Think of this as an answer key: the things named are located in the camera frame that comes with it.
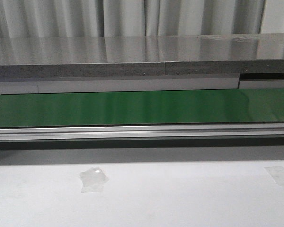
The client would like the white curtain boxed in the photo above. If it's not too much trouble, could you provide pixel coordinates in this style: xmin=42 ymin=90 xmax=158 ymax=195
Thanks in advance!
xmin=0 ymin=0 xmax=284 ymax=38

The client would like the aluminium conveyor front rail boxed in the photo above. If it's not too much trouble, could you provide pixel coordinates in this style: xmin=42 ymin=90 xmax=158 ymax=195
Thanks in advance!
xmin=0 ymin=122 xmax=284 ymax=141

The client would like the white conveyor back guard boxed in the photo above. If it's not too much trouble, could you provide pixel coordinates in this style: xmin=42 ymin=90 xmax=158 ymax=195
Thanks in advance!
xmin=0 ymin=73 xmax=284 ymax=94

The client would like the clear tape patch left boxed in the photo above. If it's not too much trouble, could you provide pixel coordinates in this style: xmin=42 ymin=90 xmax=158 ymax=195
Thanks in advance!
xmin=79 ymin=167 xmax=109 ymax=193

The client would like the clear tape patch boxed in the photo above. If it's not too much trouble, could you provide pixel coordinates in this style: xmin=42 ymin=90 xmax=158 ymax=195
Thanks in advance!
xmin=265 ymin=166 xmax=284 ymax=186
xmin=79 ymin=167 xmax=109 ymax=193

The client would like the clear tape patch right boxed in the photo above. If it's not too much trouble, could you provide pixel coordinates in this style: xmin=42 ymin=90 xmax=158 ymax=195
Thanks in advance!
xmin=265 ymin=166 xmax=284 ymax=186

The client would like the green conveyor belt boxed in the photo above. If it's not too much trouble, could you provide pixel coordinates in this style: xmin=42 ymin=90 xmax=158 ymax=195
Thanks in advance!
xmin=0 ymin=88 xmax=284 ymax=128

